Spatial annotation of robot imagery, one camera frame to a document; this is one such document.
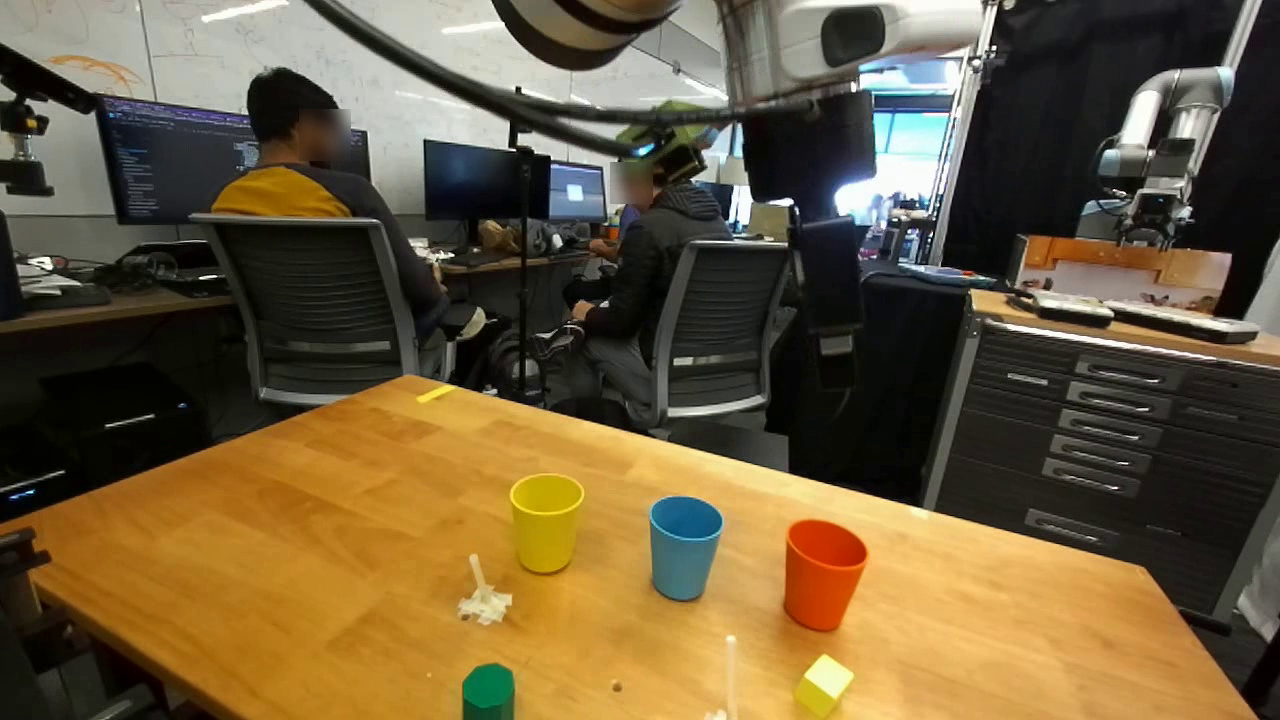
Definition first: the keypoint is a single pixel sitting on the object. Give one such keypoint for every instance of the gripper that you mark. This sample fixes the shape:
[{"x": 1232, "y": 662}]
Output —
[{"x": 808, "y": 145}]

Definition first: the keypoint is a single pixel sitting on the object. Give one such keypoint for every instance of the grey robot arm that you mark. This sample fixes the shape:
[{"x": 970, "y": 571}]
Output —
[{"x": 1160, "y": 150}]

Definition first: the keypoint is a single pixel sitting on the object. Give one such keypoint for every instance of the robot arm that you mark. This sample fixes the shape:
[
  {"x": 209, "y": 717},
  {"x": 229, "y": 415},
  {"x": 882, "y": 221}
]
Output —
[{"x": 860, "y": 35}]

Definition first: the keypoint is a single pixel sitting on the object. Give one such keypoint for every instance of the person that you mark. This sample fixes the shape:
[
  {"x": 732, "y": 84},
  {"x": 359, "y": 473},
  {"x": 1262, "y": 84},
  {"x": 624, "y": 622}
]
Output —
[
  {"x": 290, "y": 190},
  {"x": 655, "y": 260}
]

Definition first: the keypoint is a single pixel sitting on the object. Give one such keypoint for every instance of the office chair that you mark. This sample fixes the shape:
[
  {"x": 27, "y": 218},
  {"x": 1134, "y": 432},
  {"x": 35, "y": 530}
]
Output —
[
  {"x": 310, "y": 300},
  {"x": 715, "y": 330}
]

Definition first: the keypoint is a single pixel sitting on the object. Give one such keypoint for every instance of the black curtain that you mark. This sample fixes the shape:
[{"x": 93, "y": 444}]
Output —
[{"x": 1050, "y": 130}]

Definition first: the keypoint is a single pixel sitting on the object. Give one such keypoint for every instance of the black cloth covered table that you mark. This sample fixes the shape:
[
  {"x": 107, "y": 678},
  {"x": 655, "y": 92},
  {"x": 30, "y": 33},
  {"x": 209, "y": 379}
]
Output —
[{"x": 900, "y": 380}]

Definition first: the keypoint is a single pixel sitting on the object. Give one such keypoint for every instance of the black keyboard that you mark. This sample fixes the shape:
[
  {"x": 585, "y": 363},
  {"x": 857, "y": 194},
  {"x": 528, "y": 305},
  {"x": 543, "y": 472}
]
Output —
[
  {"x": 65, "y": 297},
  {"x": 1065, "y": 307},
  {"x": 1185, "y": 322}
]

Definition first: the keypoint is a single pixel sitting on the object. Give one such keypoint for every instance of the stand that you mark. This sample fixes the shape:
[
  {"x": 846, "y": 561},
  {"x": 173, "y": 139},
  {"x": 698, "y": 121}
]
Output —
[{"x": 522, "y": 280}]

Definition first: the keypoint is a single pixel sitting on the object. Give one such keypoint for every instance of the row of monitors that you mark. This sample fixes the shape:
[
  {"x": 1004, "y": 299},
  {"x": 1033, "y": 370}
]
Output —
[{"x": 480, "y": 180}]

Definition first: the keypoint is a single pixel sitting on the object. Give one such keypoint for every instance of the whiteboard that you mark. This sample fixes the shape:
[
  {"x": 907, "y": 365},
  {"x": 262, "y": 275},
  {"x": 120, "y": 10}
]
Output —
[{"x": 400, "y": 70}]

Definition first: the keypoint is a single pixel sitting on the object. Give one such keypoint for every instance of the drawer cabinet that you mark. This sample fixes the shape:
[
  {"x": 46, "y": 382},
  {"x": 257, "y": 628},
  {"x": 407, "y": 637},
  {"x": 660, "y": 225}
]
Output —
[{"x": 1100, "y": 440}]

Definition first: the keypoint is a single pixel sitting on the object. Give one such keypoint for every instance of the blue cup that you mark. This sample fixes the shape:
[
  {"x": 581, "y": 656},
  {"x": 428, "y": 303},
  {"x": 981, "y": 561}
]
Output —
[{"x": 684, "y": 560}]

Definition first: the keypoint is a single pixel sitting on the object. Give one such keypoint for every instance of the orange cup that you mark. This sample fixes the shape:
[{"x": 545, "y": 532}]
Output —
[{"x": 820, "y": 590}]

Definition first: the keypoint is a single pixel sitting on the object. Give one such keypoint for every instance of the yellow tape strip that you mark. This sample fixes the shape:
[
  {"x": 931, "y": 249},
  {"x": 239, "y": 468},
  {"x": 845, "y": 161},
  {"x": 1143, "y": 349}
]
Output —
[{"x": 436, "y": 393}]

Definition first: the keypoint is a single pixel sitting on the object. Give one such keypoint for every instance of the yellow cup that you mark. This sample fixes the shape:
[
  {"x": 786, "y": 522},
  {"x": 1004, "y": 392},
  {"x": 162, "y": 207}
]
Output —
[{"x": 546, "y": 530}]

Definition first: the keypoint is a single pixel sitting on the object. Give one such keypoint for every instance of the white plastic stick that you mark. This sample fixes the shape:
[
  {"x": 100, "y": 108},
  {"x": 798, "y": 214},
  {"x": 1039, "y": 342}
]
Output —
[{"x": 731, "y": 675}]

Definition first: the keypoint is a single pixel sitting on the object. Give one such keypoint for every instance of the yellow block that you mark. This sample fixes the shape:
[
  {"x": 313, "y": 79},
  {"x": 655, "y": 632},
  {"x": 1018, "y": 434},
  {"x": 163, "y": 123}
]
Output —
[{"x": 823, "y": 686}]

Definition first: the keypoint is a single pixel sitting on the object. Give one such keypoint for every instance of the white plastic toy piece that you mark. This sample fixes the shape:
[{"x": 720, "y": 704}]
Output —
[{"x": 485, "y": 604}]

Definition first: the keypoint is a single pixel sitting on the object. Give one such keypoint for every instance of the green block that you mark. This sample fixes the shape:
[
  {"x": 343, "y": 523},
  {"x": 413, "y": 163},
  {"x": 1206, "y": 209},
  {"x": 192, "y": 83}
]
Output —
[{"x": 488, "y": 695}]

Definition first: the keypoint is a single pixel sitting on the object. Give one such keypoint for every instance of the monitor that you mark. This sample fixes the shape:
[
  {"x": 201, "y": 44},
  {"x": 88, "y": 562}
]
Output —
[{"x": 170, "y": 160}]

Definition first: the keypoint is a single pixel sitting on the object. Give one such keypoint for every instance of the wooden desk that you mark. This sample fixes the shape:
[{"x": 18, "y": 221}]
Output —
[{"x": 120, "y": 308}]

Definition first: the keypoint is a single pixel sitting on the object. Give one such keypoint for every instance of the black computer tower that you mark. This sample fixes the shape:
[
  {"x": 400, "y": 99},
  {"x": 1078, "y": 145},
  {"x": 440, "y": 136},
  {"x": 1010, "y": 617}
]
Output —
[{"x": 110, "y": 430}]

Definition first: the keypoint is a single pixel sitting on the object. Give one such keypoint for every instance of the camera on mount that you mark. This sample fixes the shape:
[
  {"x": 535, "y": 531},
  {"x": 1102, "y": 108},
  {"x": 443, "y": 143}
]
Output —
[{"x": 25, "y": 130}]

